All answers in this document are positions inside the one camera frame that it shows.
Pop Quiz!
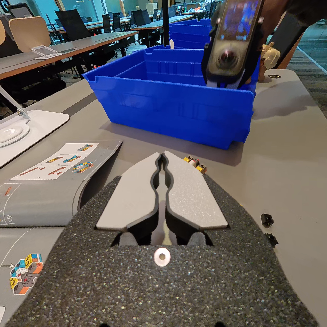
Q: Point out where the grey instruction booklet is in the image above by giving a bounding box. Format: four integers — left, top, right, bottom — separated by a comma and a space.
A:
0, 139, 123, 327

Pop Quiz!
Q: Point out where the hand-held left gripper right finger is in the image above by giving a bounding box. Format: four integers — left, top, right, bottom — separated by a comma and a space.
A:
162, 151, 229, 233

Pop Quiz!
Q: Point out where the person's right hand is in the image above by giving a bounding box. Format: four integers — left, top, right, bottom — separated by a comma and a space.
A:
262, 0, 291, 37

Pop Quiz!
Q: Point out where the multicoloured toy brick assembly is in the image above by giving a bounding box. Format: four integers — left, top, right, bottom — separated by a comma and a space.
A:
183, 155, 207, 175

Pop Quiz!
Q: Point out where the person's right forearm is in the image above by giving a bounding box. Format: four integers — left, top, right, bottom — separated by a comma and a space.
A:
287, 0, 327, 27

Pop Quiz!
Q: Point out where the black pole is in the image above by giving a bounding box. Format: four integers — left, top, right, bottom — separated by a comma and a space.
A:
162, 0, 170, 46

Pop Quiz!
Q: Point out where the blue plastic bin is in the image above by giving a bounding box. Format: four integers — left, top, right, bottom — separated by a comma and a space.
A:
82, 46, 257, 151
169, 18, 213, 50

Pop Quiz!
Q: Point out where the long grey table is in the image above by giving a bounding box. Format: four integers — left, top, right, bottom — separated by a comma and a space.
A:
130, 14, 195, 35
0, 31, 138, 80

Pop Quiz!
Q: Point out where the group of black office chairs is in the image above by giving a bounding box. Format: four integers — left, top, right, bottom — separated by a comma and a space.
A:
55, 3, 220, 51

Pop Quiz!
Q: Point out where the black panel with wooden edge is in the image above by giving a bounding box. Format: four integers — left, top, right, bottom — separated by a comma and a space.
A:
268, 13, 315, 70

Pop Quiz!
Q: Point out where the white stand base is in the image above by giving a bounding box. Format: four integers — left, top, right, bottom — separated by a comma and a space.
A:
0, 110, 70, 168

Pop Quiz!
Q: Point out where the tan chair back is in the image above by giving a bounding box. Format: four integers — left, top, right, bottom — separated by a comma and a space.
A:
9, 16, 52, 53

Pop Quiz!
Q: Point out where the clear acrylic sign holder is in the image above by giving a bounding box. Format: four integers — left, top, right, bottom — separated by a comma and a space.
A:
30, 45, 63, 60

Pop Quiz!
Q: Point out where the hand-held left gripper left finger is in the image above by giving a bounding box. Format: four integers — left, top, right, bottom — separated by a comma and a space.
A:
96, 152, 162, 232

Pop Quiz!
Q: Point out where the grey desk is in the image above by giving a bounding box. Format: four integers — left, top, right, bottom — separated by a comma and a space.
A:
0, 69, 327, 327

